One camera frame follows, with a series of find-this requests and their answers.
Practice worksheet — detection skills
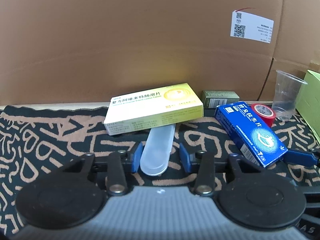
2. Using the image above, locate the green open cardboard box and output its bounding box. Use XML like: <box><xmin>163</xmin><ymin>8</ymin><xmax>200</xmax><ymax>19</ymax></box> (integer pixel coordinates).
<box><xmin>296</xmin><ymin>70</ymin><xmax>320</xmax><ymax>141</ymax></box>

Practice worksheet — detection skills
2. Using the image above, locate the yellow white medicine box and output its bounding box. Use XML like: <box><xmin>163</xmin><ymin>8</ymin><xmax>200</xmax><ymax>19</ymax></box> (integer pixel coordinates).
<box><xmin>103</xmin><ymin>83</ymin><xmax>204</xmax><ymax>135</ymax></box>

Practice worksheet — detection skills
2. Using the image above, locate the black tan lettered mat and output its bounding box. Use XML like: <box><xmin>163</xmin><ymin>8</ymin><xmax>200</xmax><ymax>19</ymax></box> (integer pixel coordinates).
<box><xmin>0</xmin><ymin>102</ymin><xmax>320</xmax><ymax>238</ymax></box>

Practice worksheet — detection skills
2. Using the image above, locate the large brown cardboard box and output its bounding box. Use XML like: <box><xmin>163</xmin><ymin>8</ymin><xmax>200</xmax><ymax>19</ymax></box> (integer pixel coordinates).
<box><xmin>1</xmin><ymin>0</ymin><xmax>319</xmax><ymax>105</ymax></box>

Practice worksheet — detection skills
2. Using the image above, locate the red tape roll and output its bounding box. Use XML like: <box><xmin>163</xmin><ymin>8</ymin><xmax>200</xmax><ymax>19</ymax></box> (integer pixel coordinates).
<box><xmin>251</xmin><ymin>103</ymin><xmax>276</xmax><ymax>127</ymax></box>

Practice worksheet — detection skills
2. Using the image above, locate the white shipping label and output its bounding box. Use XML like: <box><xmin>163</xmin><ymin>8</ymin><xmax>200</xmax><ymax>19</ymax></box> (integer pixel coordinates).
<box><xmin>230</xmin><ymin>10</ymin><xmax>274</xmax><ymax>43</ymax></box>

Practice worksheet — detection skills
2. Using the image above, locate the clear plastic cup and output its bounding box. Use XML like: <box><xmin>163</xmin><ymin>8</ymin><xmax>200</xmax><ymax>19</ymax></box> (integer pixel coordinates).
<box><xmin>272</xmin><ymin>70</ymin><xmax>308</xmax><ymax>121</ymax></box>

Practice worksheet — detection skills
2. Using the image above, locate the olive green small box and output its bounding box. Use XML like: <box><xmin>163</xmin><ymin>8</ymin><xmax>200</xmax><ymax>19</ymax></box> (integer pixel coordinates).
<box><xmin>201</xmin><ymin>90</ymin><xmax>240</xmax><ymax>109</ymax></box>

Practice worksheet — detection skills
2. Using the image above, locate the dark blue medicine box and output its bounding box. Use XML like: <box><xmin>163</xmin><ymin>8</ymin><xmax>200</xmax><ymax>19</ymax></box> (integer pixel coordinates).
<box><xmin>215</xmin><ymin>101</ymin><xmax>288</xmax><ymax>168</ymax></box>

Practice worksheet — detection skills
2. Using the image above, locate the translucent white plastic case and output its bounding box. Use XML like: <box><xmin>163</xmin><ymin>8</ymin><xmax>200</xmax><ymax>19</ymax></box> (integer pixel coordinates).
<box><xmin>140</xmin><ymin>124</ymin><xmax>176</xmax><ymax>177</ymax></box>

